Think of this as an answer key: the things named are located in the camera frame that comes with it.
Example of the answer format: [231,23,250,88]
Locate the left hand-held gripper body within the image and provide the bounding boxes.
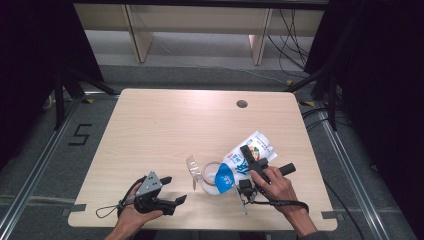
[134,170,178,216]

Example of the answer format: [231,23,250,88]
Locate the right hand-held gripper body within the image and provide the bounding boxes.
[233,158,297,216]

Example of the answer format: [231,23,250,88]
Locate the white and blue milk pouch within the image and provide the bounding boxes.
[214,130,279,195]

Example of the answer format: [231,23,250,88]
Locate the clear glass mug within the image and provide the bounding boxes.
[185,154,231,196]

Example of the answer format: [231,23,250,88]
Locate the person's right hand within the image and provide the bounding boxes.
[249,165,309,218]

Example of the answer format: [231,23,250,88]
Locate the person's left hand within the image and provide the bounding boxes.
[111,182,164,237]

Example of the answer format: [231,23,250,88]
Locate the black metal stand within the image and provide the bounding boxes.
[284,65,339,132]
[53,66,120,131]

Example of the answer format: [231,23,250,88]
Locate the beige wooden desk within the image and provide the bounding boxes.
[73,3,326,67]

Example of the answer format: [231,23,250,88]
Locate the black curtain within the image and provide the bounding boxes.
[303,0,424,240]
[0,0,105,172]

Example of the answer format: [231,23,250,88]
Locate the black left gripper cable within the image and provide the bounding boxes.
[117,175,148,218]

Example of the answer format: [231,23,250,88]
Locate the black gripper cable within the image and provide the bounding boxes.
[248,198,310,214]
[117,175,148,218]

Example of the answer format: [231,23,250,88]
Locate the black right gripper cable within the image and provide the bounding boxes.
[248,198,310,214]

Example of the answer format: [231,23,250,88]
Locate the thin black wrist strap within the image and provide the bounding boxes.
[95,205,122,220]

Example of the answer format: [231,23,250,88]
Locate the black floor cables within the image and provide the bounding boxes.
[300,105,352,132]

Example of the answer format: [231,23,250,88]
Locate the black floor cable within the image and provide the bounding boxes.
[323,181,368,240]

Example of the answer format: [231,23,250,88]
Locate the aluminium floor rail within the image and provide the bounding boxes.
[316,101,392,240]
[0,96,82,240]

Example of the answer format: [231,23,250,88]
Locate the black cable bundle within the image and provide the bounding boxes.
[267,8,312,80]

